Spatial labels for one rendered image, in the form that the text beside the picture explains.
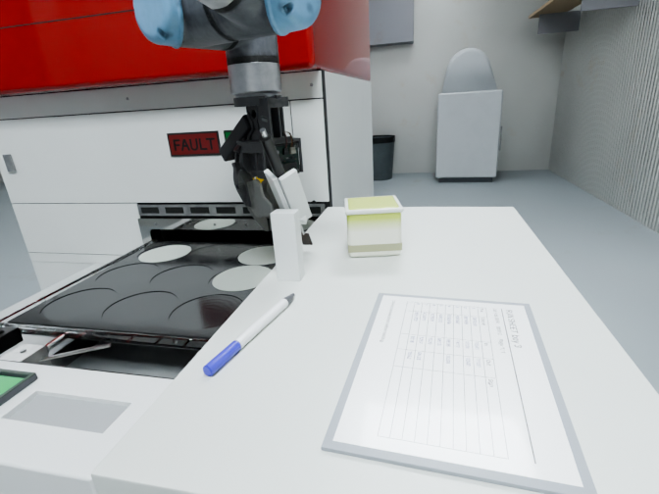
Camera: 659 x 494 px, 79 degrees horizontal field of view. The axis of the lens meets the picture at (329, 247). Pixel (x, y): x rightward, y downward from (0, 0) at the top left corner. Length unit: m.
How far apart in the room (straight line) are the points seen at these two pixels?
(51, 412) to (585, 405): 0.38
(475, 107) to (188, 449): 5.61
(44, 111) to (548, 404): 1.07
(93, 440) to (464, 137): 5.62
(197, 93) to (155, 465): 0.71
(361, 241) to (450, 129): 5.27
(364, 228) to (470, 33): 6.23
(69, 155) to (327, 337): 0.85
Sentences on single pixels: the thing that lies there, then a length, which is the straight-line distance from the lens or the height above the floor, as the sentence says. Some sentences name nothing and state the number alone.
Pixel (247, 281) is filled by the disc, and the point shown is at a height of 0.90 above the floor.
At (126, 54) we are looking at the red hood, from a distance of 0.90.
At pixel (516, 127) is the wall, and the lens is 6.77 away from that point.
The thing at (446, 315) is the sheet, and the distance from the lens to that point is 0.40.
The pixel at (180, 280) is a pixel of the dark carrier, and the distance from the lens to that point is 0.71.
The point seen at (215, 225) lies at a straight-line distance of 0.90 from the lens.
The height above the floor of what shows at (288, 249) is 1.01.
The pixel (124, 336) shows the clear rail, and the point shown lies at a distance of 0.58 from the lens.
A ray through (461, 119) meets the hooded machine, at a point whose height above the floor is 0.85.
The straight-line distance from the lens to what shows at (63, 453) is 0.34.
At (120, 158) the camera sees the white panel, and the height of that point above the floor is 1.08.
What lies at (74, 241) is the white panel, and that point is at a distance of 1.17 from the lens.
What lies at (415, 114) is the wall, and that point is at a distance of 6.61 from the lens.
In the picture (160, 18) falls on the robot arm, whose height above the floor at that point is 1.26.
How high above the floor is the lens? 1.16
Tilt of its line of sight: 20 degrees down
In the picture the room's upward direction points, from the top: 4 degrees counter-clockwise
